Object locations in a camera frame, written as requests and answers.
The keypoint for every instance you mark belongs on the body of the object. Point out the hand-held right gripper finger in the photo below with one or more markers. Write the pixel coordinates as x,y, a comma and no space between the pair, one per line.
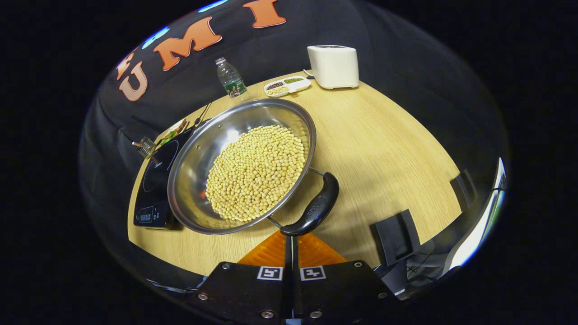
287,259
295,271

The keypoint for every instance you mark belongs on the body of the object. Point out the black induction cooktop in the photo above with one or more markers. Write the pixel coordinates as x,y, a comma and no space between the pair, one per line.
156,180

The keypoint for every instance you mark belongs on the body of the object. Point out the pile of yellow soybeans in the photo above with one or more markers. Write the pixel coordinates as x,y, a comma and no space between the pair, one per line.
257,171

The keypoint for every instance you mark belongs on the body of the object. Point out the sandwich on white plate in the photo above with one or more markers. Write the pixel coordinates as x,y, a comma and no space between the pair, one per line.
174,131

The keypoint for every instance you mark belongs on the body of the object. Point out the white divided dish of beans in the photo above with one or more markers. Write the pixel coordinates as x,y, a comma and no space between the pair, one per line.
289,85

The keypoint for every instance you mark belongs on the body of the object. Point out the clear plastic water bottle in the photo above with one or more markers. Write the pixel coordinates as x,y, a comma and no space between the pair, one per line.
231,81

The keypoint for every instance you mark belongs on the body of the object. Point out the black backdrop cloth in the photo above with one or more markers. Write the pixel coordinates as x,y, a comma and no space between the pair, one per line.
397,58

